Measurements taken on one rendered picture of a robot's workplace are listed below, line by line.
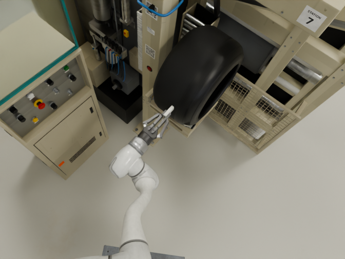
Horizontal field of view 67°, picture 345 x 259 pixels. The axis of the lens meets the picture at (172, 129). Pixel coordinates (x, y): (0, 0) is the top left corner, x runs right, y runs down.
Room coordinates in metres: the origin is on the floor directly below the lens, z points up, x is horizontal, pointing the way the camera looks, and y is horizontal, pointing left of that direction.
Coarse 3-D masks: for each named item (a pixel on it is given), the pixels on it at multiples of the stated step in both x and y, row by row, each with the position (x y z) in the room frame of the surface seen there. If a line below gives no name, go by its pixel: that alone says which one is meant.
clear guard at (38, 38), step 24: (0, 0) 0.65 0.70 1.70; (24, 0) 0.72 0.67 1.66; (48, 0) 0.81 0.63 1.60; (0, 24) 0.61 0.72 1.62; (24, 24) 0.68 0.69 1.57; (48, 24) 0.77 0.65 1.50; (0, 48) 0.57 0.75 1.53; (24, 48) 0.64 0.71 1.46; (48, 48) 0.73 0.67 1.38; (72, 48) 0.83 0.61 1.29; (0, 72) 0.51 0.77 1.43; (24, 72) 0.59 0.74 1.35; (0, 96) 0.46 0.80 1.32
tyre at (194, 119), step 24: (192, 48) 0.89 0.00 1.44; (216, 48) 0.92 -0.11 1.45; (240, 48) 1.02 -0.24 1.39; (168, 72) 0.78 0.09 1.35; (192, 72) 0.78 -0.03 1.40; (216, 72) 0.81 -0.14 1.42; (168, 96) 0.71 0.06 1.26; (192, 96) 0.70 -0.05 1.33; (216, 96) 0.96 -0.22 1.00; (192, 120) 0.66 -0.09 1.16
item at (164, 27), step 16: (144, 0) 1.01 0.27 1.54; (160, 0) 0.97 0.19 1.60; (176, 0) 1.05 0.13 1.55; (144, 16) 1.01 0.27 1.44; (160, 16) 0.97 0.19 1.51; (176, 16) 1.07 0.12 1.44; (144, 32) 1.01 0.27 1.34; (160, 32) 0.97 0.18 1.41; (144, 48) 1.01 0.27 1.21; (160, 48) 0.97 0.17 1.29; (144, 64) 1.01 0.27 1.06; (160, 64) 0.98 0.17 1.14; (144, 80) 1.01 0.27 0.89; (144, 96) 1.01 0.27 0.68; (144, 112) 1.01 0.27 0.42
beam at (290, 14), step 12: (264, 0) 1.05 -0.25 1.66; (276, 0) 1.03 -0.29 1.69; (288, 0) 1.01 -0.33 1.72; (300, 0) 0.99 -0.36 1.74; (312, 0) 0.97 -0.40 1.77; (324, 0) 0.96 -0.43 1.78; (336, 0) 0.98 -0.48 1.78; (276, 12) 1.01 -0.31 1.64; (288, 12) 1.00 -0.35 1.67; (300, 12) 0.98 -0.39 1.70; (324, 12) 0.94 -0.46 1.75; (336, 12) 0.93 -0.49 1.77; (300, 24) 0.96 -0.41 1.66; (324, 24) 0.93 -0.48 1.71
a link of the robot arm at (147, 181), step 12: (144, 168) 0.34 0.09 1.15; (132, 180) 0.27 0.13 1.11; (144, 180) 0.28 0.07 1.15; (156, 180) 0.31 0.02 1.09; (144, 192) 0.22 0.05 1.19; (132, 204) 0.14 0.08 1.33; (144, 204) 0.15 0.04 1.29; (132, 216) 0.09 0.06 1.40; (132, 228) 0.04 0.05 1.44; (132, 240) 0.01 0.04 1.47; (144, 240) 0.02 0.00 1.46
